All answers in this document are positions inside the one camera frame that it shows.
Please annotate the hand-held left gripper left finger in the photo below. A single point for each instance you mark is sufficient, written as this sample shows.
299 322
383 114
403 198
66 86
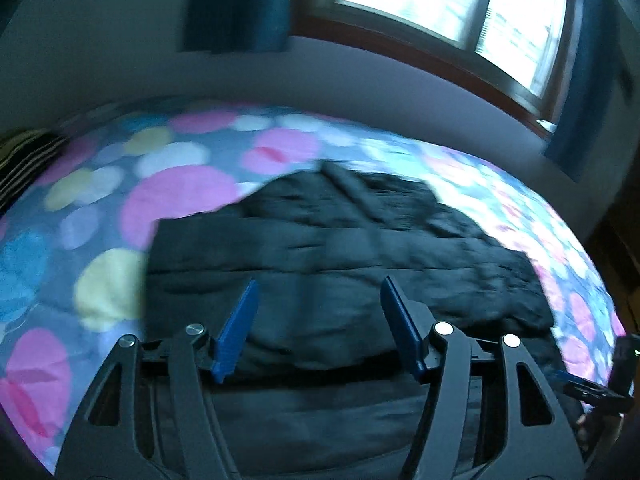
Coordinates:
239 325

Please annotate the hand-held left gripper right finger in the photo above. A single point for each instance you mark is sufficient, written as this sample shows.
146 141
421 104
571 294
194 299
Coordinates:
400 320

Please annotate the striped pillow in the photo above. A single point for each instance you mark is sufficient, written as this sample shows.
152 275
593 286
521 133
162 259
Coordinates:
25 160

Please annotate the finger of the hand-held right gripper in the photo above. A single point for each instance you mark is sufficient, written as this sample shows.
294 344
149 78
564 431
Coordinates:
585 387

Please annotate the window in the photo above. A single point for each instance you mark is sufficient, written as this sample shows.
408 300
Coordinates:
450 5

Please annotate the blue curtain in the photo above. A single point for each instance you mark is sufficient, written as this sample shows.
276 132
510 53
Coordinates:
235 5
585 85

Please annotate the black puffer jacket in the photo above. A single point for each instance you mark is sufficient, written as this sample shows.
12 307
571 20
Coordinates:
345 260

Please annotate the polka dot blanket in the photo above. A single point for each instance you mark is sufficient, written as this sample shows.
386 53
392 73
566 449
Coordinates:
180 195

